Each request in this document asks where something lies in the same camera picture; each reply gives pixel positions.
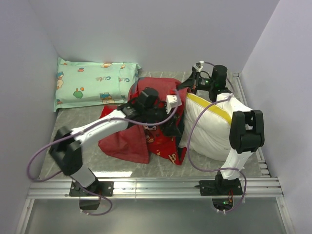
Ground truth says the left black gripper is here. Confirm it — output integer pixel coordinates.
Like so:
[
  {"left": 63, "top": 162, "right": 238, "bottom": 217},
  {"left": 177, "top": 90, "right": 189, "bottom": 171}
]
[{"left": 143, "top": 103, "right": 181, "bottom": 137}]

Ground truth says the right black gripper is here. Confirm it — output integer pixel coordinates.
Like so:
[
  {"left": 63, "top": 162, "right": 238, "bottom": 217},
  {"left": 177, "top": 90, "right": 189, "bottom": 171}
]
[{"left": 175, "top": 72, "right": 215, "bottom": 97}]

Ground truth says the red patterned pillowcase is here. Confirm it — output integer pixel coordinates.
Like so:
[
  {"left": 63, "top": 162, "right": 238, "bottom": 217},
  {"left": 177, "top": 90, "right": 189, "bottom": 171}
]
[{"left": 98, "top": 77, "right": 189, "bottom": 165}]

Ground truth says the cream yellow foam pillow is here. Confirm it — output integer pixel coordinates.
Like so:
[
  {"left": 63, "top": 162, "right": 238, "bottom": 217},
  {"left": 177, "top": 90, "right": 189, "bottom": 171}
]
[{"left": 179, "top": 93, "right": 251, "bottom": 161}]

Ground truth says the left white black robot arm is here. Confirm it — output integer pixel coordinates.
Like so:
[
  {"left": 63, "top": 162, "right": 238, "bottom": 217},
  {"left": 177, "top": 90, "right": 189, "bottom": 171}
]
[{"left": 49, "top": 87, "right": 182, "bottom": 196}]

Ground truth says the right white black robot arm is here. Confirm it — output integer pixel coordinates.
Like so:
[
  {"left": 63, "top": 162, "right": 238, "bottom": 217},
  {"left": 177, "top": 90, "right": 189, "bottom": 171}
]
[{"left": 179, "top": 61, "right": 265, "bottom": 195}]

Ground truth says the mint green cartoon pillow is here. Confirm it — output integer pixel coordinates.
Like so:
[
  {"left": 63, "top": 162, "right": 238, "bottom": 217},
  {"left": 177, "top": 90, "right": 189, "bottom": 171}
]
[{"left": 54, "top": 58, "right": 141, "bottom": 111}]

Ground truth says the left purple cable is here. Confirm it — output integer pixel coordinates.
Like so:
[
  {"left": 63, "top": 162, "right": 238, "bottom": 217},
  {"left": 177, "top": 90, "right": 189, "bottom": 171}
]
[{"left": 26, "top": 88, "right": 183, "bottom": 216}]

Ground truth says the purple cable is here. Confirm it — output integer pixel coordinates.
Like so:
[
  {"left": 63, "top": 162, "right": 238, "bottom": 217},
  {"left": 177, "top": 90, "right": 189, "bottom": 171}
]
[
  {"left": 186, "top": 61, "right": 247, "bottom": 214},
  {"left": 26, "top": 88, "right": 183, "bottom": 216}
]

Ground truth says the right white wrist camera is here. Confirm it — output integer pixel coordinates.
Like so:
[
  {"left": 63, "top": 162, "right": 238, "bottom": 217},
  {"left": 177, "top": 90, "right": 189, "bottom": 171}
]
[{"left": 192, "top": 61, "right": 205, "bottom": 72}]

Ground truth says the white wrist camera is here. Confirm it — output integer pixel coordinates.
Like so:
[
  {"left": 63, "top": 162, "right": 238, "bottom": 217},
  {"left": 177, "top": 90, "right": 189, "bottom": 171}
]
[
  {"left": 192, "top": 61, "right": 205, "bottom": 72},
  {"left": 166, "top": 95, "right": 182, "bottom": 114}
]

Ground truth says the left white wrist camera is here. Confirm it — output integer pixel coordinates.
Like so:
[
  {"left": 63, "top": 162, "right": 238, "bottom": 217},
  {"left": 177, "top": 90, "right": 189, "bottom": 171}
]
[{"left": 166, "top": 95, "right": 182, "bottom": 114}]

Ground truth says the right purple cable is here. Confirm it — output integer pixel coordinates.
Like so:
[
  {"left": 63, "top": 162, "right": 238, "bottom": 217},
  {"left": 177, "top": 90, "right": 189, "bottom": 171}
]
[{"left": 186, "top": 61, "right": 247, "bottom": 214}]

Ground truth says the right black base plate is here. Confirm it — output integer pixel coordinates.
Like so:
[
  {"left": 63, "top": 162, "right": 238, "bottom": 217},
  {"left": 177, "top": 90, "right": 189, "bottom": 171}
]
[{"left": 195, "top": 179, "right": 242, "bottom": 212}]

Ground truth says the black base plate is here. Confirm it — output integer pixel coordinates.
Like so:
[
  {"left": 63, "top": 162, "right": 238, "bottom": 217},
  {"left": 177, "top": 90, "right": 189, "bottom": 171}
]
[
  {"left": 195, "top": 179, "right": 242, "bottom": 212},
  {"left": 69, "top": 180, "right": 114, "bottom": 212}
]

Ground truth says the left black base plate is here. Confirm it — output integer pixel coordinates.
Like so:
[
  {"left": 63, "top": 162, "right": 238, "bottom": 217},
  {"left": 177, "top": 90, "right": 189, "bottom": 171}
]
[{"left": 69, "top": 180, "right": 114, "bottom": 212}]

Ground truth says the aluminium front rail frame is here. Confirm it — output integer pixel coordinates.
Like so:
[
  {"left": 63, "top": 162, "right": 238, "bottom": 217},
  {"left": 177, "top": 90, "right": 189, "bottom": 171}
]
[{"left": 16, "top": 177, "right": 295, "bottom": 234}]

